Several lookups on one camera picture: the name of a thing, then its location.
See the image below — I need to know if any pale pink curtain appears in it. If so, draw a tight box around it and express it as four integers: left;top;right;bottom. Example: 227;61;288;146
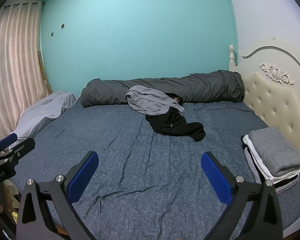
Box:
0;2;49;140

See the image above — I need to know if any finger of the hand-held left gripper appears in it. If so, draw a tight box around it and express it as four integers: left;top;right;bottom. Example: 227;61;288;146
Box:
5;137;36;163
0;133;18;155

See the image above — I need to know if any black folded garment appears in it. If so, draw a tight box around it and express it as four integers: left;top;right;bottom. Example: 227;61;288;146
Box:
274;176;298;188

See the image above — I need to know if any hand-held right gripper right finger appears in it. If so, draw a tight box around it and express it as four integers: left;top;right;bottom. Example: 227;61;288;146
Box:
201;151;283;240

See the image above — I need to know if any light grey sheet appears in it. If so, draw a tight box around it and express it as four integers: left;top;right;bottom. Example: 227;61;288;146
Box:
9;91;77;145

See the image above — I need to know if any light grey fleece garment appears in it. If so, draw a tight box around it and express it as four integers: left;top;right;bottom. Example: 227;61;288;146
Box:
125;85;185;115

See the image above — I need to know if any grey folded garment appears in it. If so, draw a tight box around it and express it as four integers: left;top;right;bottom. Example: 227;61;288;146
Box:
249;126;300;178

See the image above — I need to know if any dark grey rolled duvet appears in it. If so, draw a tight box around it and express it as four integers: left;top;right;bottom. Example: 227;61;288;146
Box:
80;70;245;108

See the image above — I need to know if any cream tufted headboard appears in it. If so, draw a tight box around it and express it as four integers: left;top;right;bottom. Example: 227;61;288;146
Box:
229;38;300;170

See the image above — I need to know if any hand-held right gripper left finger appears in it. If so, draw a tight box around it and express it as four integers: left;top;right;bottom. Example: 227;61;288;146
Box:
16;151;99;240

